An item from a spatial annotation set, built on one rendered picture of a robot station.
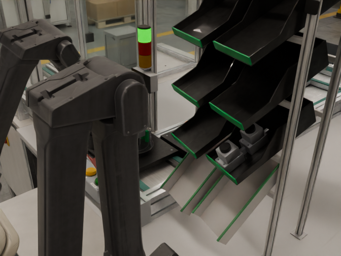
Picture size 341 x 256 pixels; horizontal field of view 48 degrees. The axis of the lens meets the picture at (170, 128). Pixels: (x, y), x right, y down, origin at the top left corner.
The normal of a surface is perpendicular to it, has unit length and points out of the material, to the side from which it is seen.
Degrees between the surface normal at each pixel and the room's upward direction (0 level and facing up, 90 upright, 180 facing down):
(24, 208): 0
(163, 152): 0
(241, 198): 45
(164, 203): 90
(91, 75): 13
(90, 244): 0
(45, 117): 81
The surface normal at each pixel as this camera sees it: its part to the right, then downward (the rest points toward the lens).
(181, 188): -0.61, -0.44
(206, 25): -0.36, -0.68
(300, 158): 0.00, -0.87
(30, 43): 0.26, -0.69
